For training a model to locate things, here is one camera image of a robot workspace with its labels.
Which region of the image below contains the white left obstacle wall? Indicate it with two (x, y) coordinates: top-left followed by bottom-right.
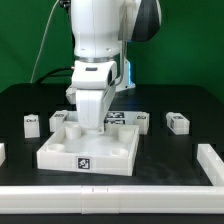
(0, 143), (6, 166)

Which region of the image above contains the white front obstacle wall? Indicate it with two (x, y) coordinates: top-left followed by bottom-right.
(0, 186), (224, 214)

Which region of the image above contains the white right obstacle wall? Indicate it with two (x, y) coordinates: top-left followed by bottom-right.
(197, 144), (224, 187)

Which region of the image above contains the black cable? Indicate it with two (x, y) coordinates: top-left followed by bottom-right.
(34, 67), (75, 85)

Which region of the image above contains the white obstacle wall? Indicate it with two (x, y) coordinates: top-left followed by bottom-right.
(0, 186), (224, 214)
(0, 143), (6, 166)
(197, 144), (224, 187)

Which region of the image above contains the white square tabletop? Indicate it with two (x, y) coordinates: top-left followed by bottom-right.
(37, 121), (139, 176)

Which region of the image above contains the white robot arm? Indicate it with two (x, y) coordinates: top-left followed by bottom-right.
(70, 0), (162, 131)

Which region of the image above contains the AprilTag marker sheet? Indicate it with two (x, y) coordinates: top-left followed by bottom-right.
(105, 112), (125, 124)

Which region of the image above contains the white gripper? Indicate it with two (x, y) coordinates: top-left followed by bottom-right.
(66, 61), (117, 130)

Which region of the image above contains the white cable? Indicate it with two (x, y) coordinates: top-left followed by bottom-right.
(29, 0), (62, 84)

